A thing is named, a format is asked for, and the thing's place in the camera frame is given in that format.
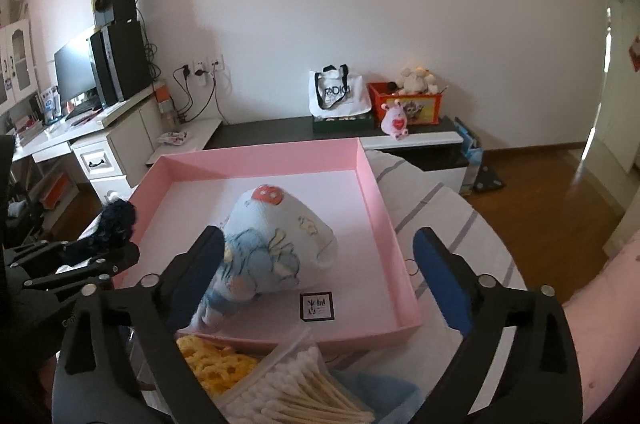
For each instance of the cream plush sheep toy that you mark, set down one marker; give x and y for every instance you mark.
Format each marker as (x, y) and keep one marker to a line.
(415, 81)

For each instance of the white tote bag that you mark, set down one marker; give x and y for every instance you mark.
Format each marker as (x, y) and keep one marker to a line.
(340, 96)

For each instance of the pink cardboard box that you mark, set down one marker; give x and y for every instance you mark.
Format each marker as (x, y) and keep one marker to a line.
(360, 214)

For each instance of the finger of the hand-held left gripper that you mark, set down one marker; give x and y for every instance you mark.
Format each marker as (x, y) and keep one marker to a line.
(40, 254)
(85, 271)

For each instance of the white wall outlets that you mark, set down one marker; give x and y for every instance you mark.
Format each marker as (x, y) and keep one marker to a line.
(207, 66)

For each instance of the black speaker box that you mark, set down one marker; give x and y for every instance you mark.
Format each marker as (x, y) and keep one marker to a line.
(114, 3)

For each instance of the red storage box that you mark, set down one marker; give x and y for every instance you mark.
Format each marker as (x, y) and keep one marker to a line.
(425, 111)

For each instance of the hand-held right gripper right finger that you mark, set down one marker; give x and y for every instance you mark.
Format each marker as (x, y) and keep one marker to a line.
(450, 284)

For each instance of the pink plush toy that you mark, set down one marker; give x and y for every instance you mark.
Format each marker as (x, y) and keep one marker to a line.
(396, 121)

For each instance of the white glass door cabinet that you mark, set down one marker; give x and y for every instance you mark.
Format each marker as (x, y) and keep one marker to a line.
(15, 63)

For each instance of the cartoon printed light blue cloth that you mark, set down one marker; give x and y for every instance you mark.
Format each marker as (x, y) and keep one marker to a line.
(280, 249)

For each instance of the white desk with drawers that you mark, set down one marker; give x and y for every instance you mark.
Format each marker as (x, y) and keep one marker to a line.
(115, 138)

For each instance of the black computer tower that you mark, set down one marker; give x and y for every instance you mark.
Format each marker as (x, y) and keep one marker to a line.
(122, 63)

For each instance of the dark blue fluffy cloth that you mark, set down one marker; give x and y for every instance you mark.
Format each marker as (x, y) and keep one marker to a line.
(116, 224)

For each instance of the plain light blue cloth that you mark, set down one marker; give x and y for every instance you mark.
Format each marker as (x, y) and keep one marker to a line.
(380, 396)

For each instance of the person's leg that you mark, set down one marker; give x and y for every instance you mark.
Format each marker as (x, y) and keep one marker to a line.
(607, 334)

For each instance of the low black white cabinet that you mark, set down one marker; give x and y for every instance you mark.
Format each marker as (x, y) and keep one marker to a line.
(280, 129)

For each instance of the black computer monitor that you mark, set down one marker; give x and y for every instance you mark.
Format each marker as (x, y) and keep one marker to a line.
(75, 66)

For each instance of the pink white snack packet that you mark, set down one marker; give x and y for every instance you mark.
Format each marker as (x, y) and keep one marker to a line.
(173, 137)

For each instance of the bottle with orange label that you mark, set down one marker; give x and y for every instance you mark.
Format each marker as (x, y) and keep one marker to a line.
(165, 106)

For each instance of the yellow crocheted cloth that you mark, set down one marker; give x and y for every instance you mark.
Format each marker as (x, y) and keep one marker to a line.
(215, 364)

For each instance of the bag of cotton swabs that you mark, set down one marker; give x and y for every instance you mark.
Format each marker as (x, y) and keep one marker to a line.
(295, 389)

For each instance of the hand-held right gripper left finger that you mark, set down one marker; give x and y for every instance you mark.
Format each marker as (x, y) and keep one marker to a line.
(205, 274)

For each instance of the black office chair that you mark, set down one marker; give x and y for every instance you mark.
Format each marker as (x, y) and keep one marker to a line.
(27, 209)

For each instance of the black floor stand base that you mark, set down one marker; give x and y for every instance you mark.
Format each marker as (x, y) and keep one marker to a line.
(489, 181)

